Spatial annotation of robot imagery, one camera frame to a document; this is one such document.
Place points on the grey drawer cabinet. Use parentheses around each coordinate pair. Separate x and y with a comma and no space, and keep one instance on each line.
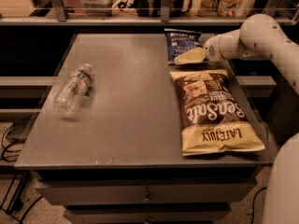
(120,160)

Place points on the clear plastic water bottle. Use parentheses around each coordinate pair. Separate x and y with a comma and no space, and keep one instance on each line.
(71,94)

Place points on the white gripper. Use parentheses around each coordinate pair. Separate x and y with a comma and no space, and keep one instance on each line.
(211,50)

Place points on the blue chip bag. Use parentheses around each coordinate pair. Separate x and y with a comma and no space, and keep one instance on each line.
(180,41)

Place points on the colourful snack bag on shelf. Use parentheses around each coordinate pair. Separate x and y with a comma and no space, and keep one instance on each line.
(225,8)

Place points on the brown yellow Late July bag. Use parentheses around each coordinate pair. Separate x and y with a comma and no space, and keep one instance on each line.
(212,121)

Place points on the grey metal shelf rail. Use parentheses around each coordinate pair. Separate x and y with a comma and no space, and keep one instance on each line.
(72,13)

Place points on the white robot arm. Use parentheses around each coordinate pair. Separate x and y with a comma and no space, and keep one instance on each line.
(261,35)

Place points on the black bag on shelf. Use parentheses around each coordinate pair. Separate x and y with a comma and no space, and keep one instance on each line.
(152,8)

